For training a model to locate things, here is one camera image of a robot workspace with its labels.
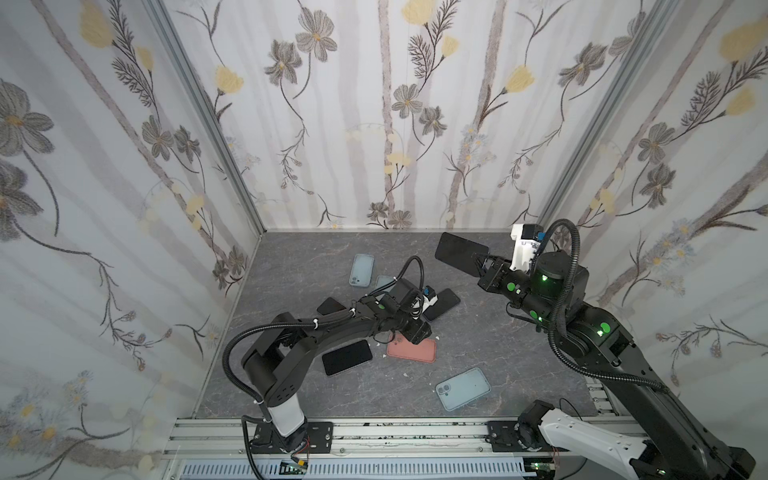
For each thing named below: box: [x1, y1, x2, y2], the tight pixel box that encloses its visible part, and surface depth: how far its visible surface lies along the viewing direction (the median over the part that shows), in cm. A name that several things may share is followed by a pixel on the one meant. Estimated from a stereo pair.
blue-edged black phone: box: [423, 288, 461, 321], surface depth 103 cm
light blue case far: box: [349, 253, 375, 288], surface depth 111 cm
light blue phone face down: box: [435, 367, 491, 412], surface depth 84 cm
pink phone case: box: [387, 332, 437, 364], surface depth 90 cm
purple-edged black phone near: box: [322, 339, 373, 376], surface depth 88 cm
